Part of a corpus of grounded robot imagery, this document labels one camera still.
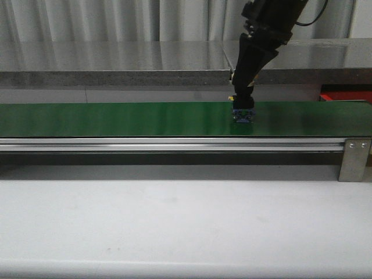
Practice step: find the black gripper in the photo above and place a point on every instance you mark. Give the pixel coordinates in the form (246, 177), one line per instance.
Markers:
(268, 25)

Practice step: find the grey stone counter right slab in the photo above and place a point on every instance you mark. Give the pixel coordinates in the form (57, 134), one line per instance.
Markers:
(320, 61)

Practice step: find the grey stone counter slab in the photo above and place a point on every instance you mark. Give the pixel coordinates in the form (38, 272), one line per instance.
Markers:
(113, 64)
(320, 61)

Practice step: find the grey stone counter left slab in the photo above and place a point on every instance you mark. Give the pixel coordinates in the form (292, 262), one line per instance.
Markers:
(113, 64)

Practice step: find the red plastic tray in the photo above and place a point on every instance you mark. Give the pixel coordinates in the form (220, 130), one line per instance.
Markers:
(346, 96)

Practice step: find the green conveyor belt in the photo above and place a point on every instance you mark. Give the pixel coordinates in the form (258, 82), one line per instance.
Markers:
(185, 119)

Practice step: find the grey pleated curtain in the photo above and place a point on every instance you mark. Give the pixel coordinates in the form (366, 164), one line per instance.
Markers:
(59, 21)

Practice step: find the steel conveyor support bracket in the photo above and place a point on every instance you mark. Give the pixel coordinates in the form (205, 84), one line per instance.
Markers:
(356, 152)

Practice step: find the aluminium conveyor frame rail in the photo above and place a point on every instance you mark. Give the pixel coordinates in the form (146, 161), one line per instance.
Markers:
(166, 144)

